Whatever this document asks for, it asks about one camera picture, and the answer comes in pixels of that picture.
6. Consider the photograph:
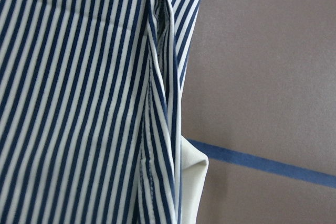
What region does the striped polo shirt white collar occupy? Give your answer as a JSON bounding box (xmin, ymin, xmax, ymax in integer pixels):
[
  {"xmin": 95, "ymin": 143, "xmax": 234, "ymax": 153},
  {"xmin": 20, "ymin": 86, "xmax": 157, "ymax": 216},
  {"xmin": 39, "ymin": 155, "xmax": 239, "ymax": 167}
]
[{"xmin": 1, "ymin": 0, "xmax": 208, "ymax": 223}]

